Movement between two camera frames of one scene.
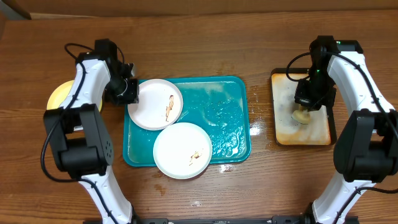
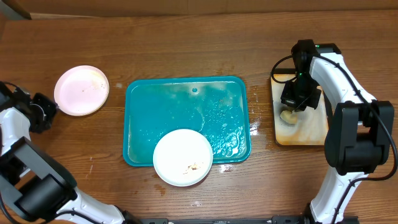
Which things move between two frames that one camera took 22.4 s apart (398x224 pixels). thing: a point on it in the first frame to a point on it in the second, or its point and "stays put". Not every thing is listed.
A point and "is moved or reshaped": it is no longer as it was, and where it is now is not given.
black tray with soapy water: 294,124 stays put
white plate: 183,150 is moved or reshaped
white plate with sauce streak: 160,102 is moved or reshaped
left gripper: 132,98 to 41,99
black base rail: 224,220 stays put
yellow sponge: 301,116 to 288,117
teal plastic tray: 219,105 stays put
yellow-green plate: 58,95 is moved or reshaped
